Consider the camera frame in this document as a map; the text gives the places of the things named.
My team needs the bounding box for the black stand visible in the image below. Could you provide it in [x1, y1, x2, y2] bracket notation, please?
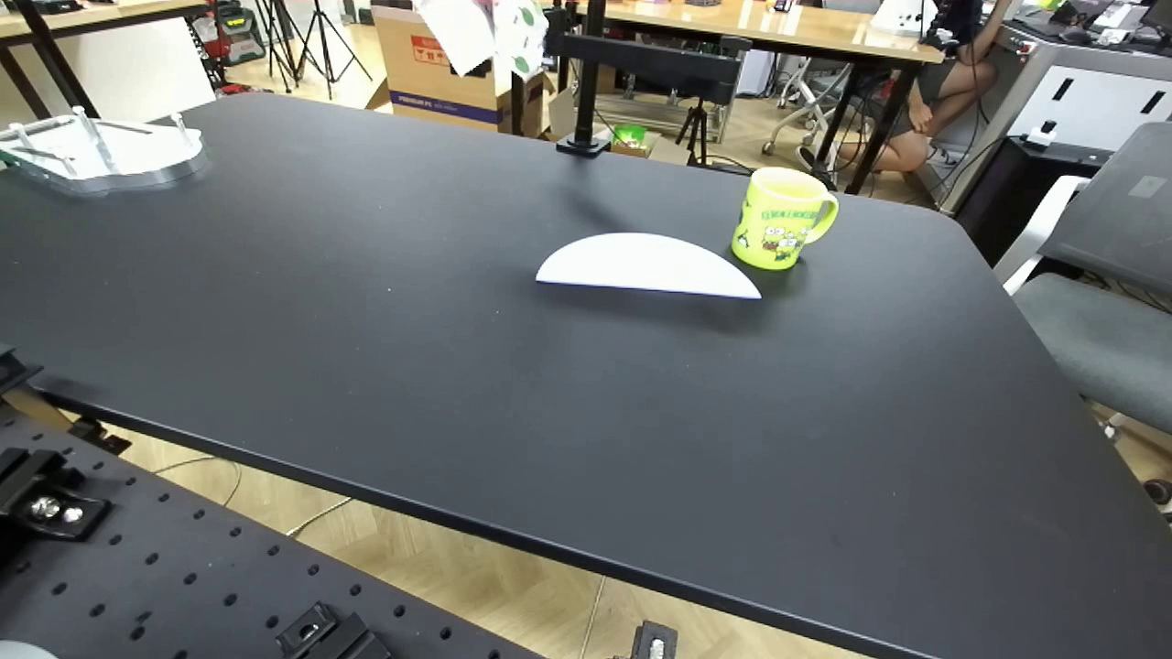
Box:
[542, 0, 752, 162]

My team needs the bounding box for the lavender semicircle plate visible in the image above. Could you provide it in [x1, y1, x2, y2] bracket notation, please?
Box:
[531, 232, 764, 303]

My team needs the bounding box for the green printed mug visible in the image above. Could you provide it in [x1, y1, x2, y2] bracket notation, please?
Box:
[728, 165, 845, 276]

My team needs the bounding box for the brown cardboard box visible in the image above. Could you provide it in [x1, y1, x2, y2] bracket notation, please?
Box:
[371, 0, 549, 137]

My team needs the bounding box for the long wooden desk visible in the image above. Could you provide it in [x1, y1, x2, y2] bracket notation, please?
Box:
[602, 0, 949, 199]

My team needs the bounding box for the seated person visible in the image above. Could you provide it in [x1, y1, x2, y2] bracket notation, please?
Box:
[878, 0, 1022, 176]

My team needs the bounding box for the black perforated base board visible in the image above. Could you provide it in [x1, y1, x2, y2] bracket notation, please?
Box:
[0, 414, 542, 659]

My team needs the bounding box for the grey office chair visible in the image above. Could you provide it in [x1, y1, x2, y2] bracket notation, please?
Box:
[991, 118, 1172, 434]

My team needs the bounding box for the white board panel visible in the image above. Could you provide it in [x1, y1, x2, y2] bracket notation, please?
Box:
[50, 16, 219, 123]

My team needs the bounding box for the white cabinet with slots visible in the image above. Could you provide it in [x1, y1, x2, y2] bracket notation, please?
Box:
[944, 27, 1172, 217]

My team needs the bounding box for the black camera tripod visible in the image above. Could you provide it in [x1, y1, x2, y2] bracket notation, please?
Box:
[674, 95, 726, 173]

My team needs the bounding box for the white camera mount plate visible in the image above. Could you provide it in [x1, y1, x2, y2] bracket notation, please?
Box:
[0, 104, 210, 192]

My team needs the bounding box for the black bolted bracket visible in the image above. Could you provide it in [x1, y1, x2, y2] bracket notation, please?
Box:
[0, 444, 115, 548]

